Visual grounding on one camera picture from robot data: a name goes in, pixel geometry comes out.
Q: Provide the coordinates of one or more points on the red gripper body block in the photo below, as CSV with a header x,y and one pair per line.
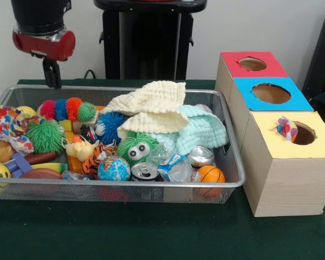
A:
x,y
43,46

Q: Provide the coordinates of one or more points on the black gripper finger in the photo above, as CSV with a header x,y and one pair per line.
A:
x,y
46,70
57,73

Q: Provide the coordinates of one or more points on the multicolour fuzzy caterpillar toy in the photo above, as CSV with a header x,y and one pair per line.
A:
x,y
67,109

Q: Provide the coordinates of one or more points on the colourful polka dot cloth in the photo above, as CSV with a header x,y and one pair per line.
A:
x,y
286,129
8,127

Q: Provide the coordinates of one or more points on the cream yellow cloth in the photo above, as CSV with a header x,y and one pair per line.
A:
x,y
151,105

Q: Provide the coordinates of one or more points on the mint green cloth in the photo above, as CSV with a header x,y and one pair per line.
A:
x,y
203,132

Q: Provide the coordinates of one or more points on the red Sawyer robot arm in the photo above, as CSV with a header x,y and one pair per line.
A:
x,y
40,16

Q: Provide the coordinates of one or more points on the clear mesh bin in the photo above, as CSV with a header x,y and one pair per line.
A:
x,y
151,192

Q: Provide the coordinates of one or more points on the wooden box with three holes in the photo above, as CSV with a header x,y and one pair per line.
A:
x,y
284,179

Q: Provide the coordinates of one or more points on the green spiky ball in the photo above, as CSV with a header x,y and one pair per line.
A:
x,y
46,135

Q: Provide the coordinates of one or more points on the blue spiky ball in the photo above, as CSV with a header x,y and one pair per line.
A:
x,y
111,125

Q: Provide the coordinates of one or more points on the tiger plush toy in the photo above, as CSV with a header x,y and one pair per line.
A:
x,y
97,157

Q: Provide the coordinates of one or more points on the green fuzzy toy with eyes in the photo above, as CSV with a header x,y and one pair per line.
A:
x,y
136,147

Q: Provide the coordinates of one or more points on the globe print ball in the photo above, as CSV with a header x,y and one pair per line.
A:
x,y
113,169

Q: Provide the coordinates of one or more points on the small orange basketball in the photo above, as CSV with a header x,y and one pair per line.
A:
x,y
211,174

